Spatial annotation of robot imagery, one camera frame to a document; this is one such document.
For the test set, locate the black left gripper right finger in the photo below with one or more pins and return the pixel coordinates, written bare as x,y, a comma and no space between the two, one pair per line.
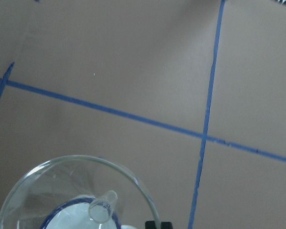
166,225

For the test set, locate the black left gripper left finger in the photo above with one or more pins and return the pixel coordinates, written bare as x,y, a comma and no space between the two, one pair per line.
150,225

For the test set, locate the white enamel cup blue rim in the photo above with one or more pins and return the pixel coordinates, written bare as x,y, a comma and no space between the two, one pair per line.
85,213

